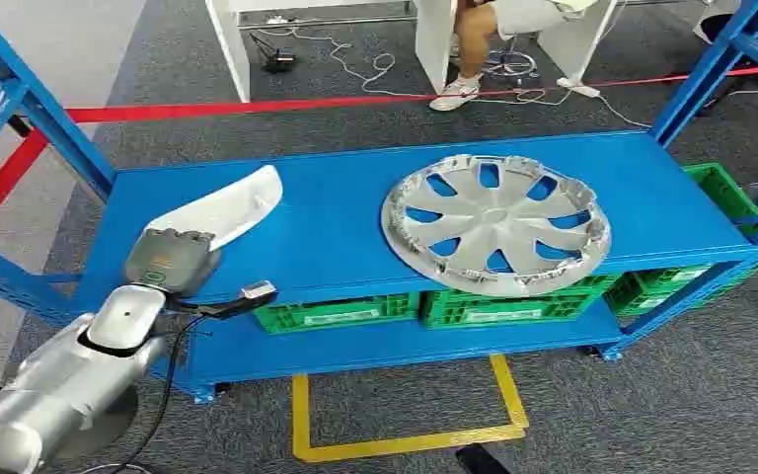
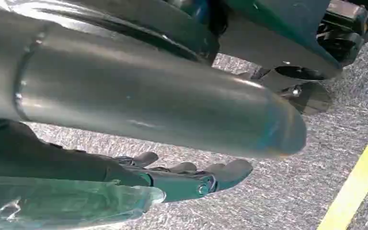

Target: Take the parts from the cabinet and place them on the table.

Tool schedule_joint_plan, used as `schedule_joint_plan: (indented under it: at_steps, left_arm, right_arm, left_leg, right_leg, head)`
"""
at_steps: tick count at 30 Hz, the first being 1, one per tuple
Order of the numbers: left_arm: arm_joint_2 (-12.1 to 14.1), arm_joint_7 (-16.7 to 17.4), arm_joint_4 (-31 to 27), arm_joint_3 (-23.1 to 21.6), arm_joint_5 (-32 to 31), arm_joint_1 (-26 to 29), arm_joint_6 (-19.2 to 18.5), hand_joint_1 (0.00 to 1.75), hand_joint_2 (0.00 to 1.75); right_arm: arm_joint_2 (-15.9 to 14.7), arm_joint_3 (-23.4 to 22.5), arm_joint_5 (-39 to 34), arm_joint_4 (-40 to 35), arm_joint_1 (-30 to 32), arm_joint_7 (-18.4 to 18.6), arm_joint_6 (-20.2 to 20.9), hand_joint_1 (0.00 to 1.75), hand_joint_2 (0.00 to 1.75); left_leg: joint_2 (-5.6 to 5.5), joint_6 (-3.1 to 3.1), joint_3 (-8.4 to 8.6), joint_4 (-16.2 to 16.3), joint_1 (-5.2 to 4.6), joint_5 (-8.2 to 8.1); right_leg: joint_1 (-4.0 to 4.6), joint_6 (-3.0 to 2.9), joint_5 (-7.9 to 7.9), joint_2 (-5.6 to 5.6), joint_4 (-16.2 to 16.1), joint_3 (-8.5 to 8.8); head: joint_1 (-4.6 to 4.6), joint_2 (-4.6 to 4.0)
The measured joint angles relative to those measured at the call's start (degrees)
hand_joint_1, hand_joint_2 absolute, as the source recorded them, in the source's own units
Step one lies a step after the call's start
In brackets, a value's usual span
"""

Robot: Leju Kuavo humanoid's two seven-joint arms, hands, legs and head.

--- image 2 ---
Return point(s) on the black robot foot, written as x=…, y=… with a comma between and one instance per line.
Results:
x=311, y=98

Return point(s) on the yellow floor tape strip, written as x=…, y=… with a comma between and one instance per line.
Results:
x=355, y=187

